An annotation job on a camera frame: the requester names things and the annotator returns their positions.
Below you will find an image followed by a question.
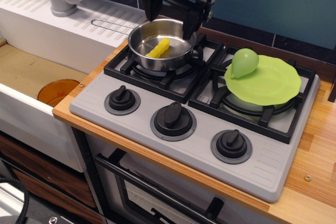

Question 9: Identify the yellow crinkle toy fry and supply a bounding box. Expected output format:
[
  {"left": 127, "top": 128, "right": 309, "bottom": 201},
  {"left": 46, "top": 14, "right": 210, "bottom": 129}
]
[{"left": 146, "top": 38, "right": 170, "bottom": 58}]

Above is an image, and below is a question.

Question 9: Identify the small green toy pear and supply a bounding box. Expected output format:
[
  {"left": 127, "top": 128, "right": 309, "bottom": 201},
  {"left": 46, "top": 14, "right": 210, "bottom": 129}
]
[{"left": 231, "top": 48, "right": 259, "bottom": 79}]

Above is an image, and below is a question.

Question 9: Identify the stainless steel pan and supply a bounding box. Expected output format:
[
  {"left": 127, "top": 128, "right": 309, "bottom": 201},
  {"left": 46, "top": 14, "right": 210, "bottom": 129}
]
[{"left": 91, "top": 18, "right": 197, "bottom": 72}]

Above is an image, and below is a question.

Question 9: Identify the black left stove knob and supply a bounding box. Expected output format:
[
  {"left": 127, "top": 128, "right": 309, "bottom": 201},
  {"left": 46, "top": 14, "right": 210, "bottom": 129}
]
[{"left": 104, "top": 85, "right": 141, "bottom": 116}]

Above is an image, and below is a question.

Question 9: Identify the black stove knob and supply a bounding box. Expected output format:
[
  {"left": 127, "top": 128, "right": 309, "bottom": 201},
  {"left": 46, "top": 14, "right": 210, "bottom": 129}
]
[
  {"left": 150, "top": 102, "right": 197, "bottom": 142},
  {"left": 104, "top": 85, "right": 141, "bottom": 116},
  {"left": 211, "top": 129, "right": 253, "bottom": 165}
]

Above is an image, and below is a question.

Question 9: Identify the black middle stove knob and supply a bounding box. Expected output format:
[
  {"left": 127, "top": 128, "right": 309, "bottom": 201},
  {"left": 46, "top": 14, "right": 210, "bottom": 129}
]
[{"left": 150, "top": 102, "right": 197, "bottom": 142}]

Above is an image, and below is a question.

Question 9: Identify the light green plastic plate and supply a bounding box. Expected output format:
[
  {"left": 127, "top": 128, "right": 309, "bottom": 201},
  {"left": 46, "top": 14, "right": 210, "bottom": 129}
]
[{"left": 224, "top": 55, "right": 302, "bottom": 106}]

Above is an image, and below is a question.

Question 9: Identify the black right stove knob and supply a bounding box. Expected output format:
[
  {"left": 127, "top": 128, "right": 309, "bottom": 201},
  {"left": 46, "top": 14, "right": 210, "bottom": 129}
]
[{"left": 211, "top": 129, "right": 253, "bottom": 165}]

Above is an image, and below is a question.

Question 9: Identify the grey toy stove top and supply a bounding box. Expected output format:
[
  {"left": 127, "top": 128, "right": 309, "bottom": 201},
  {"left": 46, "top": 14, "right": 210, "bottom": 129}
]
[{"left": 68, "top": 42, "right": 321, "bottom": 204}]

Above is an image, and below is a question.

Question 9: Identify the black left burner grate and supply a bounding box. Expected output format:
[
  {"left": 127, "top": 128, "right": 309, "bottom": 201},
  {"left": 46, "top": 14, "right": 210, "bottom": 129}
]
[{"left": 104, "top": 34, "right": 224, "bottom": 104}]

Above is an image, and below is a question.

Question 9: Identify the black burner grate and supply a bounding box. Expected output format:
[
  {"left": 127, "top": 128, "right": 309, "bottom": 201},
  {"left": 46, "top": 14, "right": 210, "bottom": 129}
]
[
  {"left": 104, "top": 34, "right": 224, "bottom": 104},
  {"left": 188, "top": 46, "right": 320, "bottom": 144}
]

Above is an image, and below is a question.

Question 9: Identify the black right burner grate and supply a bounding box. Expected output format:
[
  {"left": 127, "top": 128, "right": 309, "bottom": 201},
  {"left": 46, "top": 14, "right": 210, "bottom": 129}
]
[{"left": 188, "top": 46, "right": 320, "bottom": 144}]

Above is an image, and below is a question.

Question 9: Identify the white toy sink unit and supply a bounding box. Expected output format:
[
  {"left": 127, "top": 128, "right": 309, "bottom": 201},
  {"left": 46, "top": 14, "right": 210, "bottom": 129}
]
[{"left": 1, "top": 0, "right": 145, "bottom": 172}]

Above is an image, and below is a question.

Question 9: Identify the orange sink drain plug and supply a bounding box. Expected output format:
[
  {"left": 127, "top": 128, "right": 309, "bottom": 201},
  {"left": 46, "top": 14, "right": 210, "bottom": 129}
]
[{"left": 37, "top": 79, "right": 79, "bottom": 107}]

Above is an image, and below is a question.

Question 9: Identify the wooden drawer front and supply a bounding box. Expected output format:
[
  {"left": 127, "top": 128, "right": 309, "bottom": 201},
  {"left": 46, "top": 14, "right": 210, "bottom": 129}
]
[{"left": 1, "top": 132, "right": 104, "bottom": 223}]

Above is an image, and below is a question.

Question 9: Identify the oven door with black handle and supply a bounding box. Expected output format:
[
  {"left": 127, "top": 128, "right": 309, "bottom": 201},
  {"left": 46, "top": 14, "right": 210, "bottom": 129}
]
[{"left": 87, "top": 135, "right": 273, "bottom": 223}]

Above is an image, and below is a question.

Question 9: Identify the black braided foreground cable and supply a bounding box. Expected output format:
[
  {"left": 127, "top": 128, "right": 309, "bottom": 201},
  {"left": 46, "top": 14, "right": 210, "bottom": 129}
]
[{"left": 0, "top": 177, "right": 30, "bottom": 224}]

